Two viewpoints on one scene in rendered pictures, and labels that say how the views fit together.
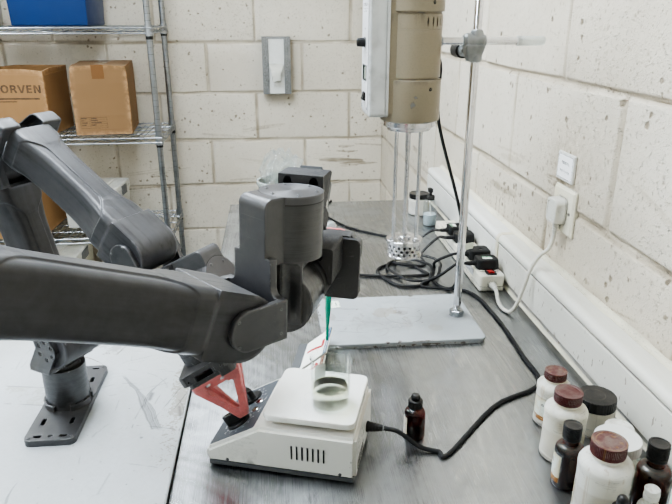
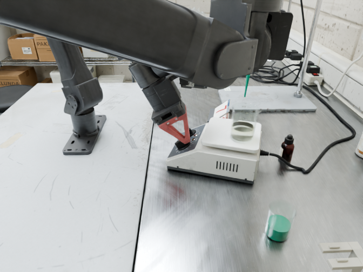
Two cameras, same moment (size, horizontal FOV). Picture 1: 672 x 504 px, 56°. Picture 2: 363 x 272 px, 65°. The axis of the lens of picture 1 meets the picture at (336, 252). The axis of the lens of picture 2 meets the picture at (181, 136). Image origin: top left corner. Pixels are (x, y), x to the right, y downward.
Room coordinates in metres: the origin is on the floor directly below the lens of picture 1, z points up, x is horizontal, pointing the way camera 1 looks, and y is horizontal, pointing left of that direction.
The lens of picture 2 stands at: (0.18, 0.09, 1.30)
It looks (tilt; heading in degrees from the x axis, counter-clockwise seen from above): 31 degrees down; 5
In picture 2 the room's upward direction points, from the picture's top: straight up
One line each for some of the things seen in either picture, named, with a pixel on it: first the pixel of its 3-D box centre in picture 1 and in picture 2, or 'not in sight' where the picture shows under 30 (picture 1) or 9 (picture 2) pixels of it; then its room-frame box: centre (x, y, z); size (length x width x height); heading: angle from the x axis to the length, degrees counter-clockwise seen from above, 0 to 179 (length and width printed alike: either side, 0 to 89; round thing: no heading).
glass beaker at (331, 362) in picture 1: (332, 379); (244, 122); (0.70, 0.00, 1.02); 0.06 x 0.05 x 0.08; 64
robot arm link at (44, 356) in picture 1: (66, 344); (83, 100); (0.83, 0.40, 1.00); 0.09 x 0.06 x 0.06; 155
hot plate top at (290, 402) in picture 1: (317, 396); (232, 133); (0.72, 0.02, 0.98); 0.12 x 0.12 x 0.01; 78
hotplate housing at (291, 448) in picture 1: (299, 421); (219, 148); (0.73, 0.05, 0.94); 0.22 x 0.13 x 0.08; 78
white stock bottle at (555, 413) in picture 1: (564, 423); not in sight; (0.71, -0.30, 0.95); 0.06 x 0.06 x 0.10
